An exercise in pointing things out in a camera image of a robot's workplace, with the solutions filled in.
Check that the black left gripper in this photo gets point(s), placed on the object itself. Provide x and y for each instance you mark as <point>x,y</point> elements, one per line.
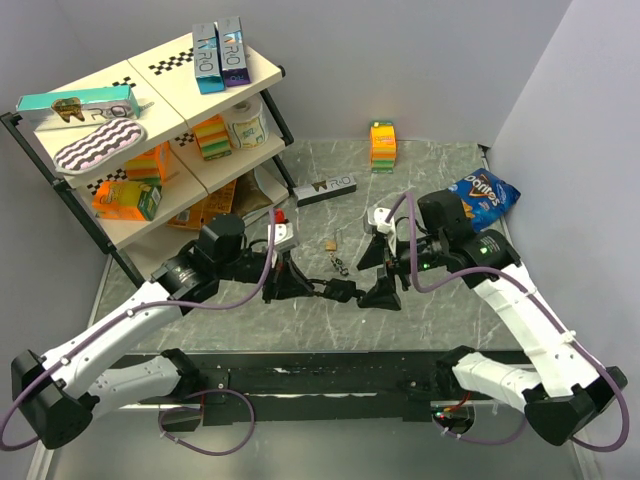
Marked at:
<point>290,281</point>

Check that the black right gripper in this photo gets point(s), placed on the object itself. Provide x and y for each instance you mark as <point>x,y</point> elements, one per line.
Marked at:
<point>381,295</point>

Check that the black padlock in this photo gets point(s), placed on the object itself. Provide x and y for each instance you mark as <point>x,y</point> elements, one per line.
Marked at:
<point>338,290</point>

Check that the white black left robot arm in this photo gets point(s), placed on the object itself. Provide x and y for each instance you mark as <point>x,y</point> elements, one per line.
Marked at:
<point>59,393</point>

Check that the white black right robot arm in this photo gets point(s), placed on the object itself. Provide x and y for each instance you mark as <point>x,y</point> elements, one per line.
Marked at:
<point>565,389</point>

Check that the small brass padlock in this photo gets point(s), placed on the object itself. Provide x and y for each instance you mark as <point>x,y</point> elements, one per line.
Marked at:
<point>333,241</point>

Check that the silver toothpaste box on table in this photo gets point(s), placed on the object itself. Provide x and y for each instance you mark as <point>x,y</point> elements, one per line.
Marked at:
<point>323,190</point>

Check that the brown pouch bottom shelf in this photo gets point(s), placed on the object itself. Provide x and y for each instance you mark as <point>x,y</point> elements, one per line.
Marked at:
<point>249,196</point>

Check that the orange box bottom shelf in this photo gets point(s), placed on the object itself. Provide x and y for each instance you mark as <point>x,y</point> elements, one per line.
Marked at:
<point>203,211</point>

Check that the blue Doritos chip bag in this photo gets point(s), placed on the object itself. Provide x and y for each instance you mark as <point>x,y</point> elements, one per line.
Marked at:
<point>485,197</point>

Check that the sponge pack on table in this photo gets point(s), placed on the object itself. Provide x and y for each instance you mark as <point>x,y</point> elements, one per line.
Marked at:
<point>383,147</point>

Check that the sponge pack middle shelf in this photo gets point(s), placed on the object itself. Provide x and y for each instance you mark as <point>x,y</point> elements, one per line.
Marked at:
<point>212,138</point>

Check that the toilet paper roll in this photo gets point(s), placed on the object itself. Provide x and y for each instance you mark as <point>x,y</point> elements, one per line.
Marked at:
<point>246,124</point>

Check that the orange sponge pack left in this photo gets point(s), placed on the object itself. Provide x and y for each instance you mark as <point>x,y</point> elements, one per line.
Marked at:
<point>151,166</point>

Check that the beige black shelf rack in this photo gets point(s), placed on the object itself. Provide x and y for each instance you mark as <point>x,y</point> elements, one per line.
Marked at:
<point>163,82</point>

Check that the orange green snack box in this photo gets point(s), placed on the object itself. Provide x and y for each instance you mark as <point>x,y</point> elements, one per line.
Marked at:
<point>127,200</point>

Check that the purple toothpaste box standing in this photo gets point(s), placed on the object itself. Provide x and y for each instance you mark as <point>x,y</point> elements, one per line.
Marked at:
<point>233,59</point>

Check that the pink grey striped sponge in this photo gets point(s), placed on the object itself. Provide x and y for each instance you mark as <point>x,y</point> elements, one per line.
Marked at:
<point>86,154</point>

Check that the blue toothpaste box standing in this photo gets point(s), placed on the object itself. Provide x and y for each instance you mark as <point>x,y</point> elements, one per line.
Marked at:
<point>207,67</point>

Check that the teal toothpaste box lying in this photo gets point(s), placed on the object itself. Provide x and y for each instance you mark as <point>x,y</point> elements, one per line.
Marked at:
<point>78,108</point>

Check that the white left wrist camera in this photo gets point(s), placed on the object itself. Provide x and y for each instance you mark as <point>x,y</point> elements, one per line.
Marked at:
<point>286,235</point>

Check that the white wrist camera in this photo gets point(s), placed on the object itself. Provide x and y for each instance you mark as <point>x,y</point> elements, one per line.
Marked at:
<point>286,235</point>
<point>378,219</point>

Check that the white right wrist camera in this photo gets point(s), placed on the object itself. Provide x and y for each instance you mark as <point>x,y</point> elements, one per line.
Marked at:
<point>378,219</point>

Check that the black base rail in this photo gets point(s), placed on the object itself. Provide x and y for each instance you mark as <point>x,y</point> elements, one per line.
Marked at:
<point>326,385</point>

